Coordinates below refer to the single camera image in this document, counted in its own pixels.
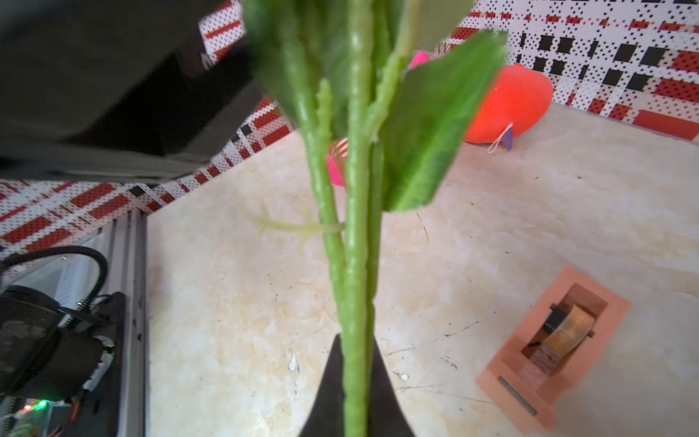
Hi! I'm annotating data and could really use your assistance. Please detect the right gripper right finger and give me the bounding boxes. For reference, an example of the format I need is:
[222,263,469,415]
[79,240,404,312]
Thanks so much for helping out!
[368,349,415,437]

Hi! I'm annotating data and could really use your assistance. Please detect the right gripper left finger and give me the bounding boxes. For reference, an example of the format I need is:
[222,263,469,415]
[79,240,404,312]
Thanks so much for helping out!
[300,334,345,437]

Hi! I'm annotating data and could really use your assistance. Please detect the pink tape dispenser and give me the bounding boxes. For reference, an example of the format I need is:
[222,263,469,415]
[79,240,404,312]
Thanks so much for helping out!
[477,268,632,434]

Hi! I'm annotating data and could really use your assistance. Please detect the clear tape roll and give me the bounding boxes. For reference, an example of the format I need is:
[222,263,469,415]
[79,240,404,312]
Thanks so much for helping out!
[542,305,595,357]

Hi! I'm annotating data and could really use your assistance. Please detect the artificial flower bouquet green stems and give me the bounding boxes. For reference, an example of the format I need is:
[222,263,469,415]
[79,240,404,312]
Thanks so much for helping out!
[243,1,505,436]

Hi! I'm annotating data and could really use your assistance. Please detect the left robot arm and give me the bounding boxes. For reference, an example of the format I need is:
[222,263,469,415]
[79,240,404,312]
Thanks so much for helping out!
[1,1,263,183]

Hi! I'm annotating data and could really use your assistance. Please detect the white fish plush pink fins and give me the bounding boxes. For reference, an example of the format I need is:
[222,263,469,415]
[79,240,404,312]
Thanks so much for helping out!
[327,51,431,188]

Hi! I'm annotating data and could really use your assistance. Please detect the red whale plush toy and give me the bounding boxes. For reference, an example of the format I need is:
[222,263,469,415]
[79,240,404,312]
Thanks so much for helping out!
[464,64,553,153]

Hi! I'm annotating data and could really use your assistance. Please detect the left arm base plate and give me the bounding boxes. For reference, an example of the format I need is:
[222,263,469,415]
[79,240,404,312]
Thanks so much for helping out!
[0,245,127,437]

